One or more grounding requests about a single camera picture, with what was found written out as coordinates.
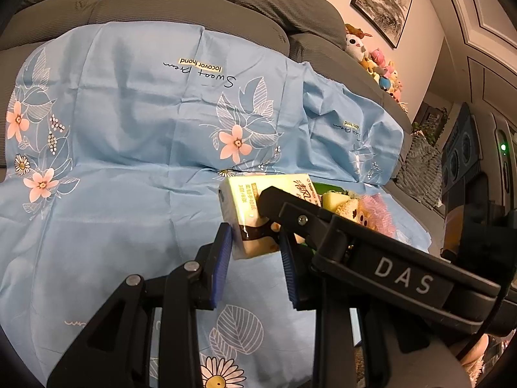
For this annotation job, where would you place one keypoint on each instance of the white panelled cabinet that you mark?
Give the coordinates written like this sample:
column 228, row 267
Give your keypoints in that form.
column 484, row 48

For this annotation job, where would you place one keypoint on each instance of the pile of small plush toys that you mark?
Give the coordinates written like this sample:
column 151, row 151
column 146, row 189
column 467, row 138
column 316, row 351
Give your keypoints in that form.
column 375, row 64

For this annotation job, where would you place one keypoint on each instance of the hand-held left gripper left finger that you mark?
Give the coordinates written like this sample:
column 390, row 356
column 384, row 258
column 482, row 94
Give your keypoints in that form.
column 222, row 266

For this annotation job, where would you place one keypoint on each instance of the yellow tissue pack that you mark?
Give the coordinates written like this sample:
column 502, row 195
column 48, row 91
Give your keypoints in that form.
column 242, row 194

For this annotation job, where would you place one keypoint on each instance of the grey sofa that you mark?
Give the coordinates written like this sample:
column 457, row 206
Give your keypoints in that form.
column 181, row 8

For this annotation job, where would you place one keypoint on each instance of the blue floral bed sheet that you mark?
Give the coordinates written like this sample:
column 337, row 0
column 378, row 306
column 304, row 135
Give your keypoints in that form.
column 121, row 129

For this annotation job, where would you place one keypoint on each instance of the person's right forearm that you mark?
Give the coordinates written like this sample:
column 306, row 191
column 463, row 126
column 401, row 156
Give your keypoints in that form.
column 472, row 353

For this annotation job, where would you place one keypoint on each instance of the grey knitted cushion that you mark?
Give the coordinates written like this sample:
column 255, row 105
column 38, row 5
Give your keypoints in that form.
column 420, row 169

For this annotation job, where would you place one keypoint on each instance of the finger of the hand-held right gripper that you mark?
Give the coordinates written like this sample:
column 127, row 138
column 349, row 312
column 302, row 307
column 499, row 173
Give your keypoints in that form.
column 404, row 279

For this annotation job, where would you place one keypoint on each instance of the green box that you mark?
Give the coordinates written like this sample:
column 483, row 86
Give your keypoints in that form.
column 323, row 189

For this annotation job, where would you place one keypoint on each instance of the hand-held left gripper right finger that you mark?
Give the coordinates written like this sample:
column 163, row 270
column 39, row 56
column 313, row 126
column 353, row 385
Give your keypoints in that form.
column 289, row 266

